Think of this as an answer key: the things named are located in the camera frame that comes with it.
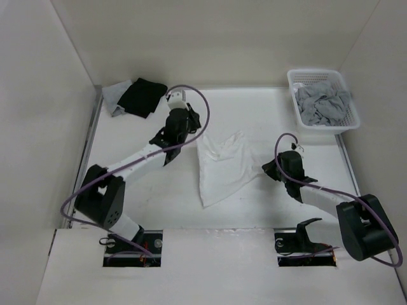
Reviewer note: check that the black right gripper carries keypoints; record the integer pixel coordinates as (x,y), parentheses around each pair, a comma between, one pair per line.
(269,167)

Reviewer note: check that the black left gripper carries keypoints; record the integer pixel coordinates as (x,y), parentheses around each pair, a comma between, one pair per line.
(194,117)

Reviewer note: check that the white tank top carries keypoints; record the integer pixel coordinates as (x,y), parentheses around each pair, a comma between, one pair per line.
(225,167)

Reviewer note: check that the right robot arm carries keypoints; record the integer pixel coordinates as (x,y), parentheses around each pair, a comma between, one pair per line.
(365,228)

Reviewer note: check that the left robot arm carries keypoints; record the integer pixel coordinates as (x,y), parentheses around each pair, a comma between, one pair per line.
(103,203)

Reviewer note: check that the folded black tank top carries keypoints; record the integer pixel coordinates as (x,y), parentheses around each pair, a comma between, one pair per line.
(142,97)

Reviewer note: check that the grey tank tops pile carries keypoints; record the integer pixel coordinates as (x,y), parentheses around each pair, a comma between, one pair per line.
(321,105)

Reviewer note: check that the folded grey tank top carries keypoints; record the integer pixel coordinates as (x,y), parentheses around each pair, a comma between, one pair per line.
(112,94)

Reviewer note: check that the white plastic laundry basket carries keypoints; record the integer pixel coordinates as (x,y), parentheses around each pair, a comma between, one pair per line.
(302,77)

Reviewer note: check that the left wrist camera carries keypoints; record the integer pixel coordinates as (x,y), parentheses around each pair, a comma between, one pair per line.
(177,100)

